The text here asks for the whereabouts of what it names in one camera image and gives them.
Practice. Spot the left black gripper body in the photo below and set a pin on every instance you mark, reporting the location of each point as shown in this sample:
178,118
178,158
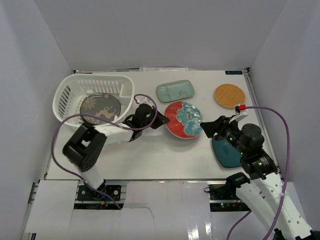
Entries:
152,117

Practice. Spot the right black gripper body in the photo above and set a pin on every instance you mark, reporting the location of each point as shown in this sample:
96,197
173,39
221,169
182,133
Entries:
229,132

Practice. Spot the red and teal floral plate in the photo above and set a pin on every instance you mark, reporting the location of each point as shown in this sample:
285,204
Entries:
185,120

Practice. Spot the light green rectangular plate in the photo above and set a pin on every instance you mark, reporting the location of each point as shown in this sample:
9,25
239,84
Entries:
175,91

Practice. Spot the grey deer pattern plate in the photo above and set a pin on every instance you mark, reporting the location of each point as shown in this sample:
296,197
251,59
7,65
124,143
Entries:
102,105

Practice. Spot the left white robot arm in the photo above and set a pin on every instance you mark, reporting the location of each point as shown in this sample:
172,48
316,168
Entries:
84,147

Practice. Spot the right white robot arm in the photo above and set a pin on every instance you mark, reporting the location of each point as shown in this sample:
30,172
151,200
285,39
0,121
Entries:
260,185

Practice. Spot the white plastic dish bin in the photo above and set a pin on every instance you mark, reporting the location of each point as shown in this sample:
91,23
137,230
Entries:
75,88

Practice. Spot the dark teal angular plate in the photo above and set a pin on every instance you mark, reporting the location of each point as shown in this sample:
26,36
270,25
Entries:
226,155

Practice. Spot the orange woven round plate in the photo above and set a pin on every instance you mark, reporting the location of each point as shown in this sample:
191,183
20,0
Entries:
229,95

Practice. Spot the blue label sticker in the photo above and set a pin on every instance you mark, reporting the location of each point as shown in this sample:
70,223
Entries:
233,72

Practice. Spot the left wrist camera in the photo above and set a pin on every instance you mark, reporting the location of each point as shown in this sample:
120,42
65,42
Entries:
143,100

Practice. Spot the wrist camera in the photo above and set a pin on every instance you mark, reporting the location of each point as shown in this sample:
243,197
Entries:
143,100
240,113

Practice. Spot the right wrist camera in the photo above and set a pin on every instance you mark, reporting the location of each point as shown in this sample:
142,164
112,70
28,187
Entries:
240,113

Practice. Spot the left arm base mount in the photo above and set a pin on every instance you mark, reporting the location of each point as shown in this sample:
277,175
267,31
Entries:
88,199

